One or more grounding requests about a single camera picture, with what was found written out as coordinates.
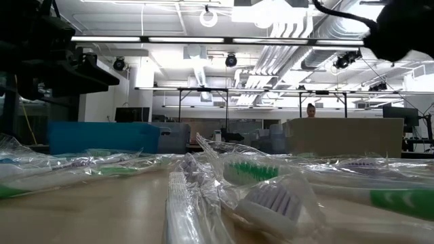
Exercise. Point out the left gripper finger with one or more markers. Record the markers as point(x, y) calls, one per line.
point(81, 88)
point(100, 71)

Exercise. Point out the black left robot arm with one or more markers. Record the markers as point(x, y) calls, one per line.
point(20, 27)

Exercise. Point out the black monitor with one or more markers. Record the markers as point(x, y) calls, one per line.
point(132, 114)
point(400, 117)

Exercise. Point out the teal plastic bin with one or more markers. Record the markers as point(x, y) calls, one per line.
point(101, 139)

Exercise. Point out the overhead LED light bar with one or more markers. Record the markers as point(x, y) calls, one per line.
point(186, 39)

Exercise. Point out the blue wrapped toothbrush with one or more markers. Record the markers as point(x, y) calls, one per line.
point(6, 160)

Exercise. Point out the black desk equipment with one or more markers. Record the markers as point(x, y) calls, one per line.
point(429, 128)

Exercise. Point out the clear grey plastic bin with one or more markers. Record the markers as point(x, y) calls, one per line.
point(174, 139)
point(278, 140)

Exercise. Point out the person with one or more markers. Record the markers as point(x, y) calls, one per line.
point(311, 111)

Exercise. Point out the light grey plastic bin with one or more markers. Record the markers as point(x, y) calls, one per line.
point(339, 139)

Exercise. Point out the white bottle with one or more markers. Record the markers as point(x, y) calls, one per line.
point(217, 135)

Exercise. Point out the black background device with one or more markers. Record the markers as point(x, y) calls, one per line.
point(232, 136)

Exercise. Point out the black ceiling camera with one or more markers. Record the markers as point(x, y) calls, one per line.
point(231, 60)
point(344, 61)
point(118, 63)

